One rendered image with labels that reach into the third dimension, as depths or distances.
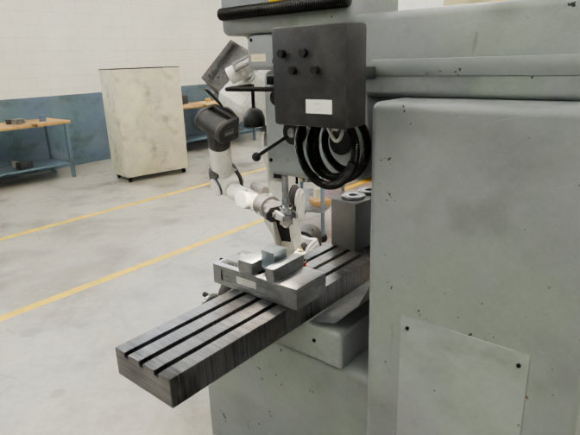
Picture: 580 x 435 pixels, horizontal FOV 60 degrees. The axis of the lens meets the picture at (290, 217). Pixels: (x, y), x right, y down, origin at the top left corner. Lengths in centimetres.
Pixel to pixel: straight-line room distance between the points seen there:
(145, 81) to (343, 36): 671
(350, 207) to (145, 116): 604
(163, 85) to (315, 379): 651
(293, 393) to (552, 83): 121
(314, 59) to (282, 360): 103
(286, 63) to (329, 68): 11
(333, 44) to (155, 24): 953
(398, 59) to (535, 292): 61
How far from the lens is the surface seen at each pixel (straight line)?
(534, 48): 117
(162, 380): 127
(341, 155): 138
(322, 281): 155
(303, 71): 111
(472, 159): 109
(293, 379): 175
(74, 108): 954
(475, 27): 121
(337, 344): 154
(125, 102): 755
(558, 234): 108
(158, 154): 781
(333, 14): 136
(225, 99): 204
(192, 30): 1107
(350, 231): 188
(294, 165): 151
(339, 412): 169
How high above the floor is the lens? 166
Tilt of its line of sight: 18 degrees down
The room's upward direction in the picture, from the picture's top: 2 degrees counter-clockwise
